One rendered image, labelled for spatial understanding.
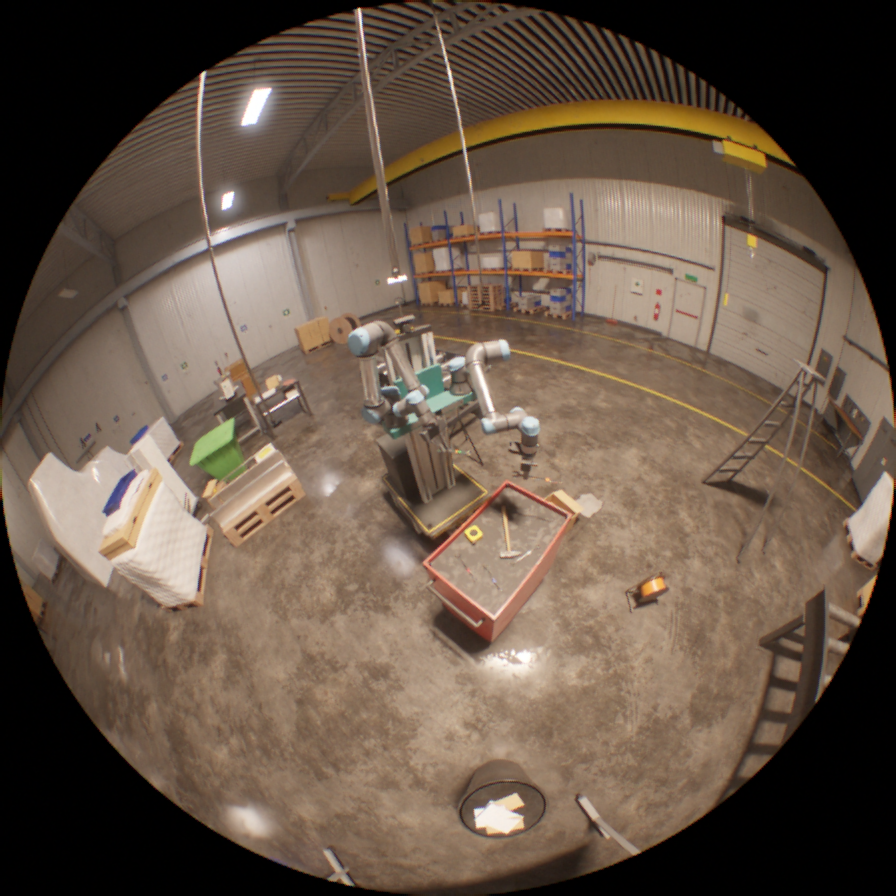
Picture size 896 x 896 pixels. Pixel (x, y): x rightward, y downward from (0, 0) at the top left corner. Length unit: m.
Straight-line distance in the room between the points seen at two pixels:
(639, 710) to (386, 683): 1.92
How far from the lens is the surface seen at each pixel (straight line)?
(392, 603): 2.40
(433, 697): 2.22
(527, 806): 1.76
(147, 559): 3.42
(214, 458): 4.23
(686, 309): 10.57
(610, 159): 11.49
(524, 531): 1.51
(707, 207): 10.99
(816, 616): 3.06
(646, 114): 7.98
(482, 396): 1.22
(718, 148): 7.81
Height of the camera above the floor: 2.18
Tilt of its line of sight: 40 degrees down
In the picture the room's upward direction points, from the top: 9 degrees counter-clockwise
